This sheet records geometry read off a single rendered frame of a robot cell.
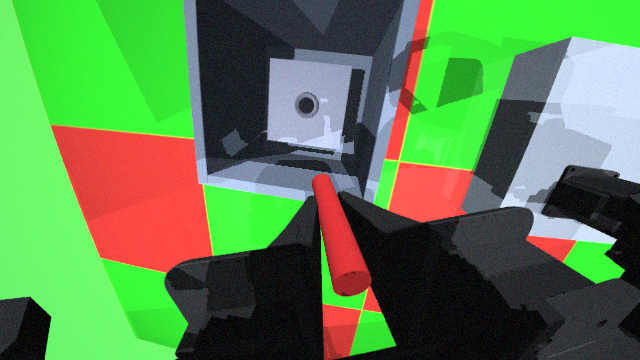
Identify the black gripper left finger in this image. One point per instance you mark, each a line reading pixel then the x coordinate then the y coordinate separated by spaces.
pixel 289 268

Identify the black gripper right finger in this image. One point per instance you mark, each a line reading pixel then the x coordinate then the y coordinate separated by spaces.
pixel 401 254

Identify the red peg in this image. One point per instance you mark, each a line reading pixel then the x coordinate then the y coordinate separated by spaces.
pixel 348 272

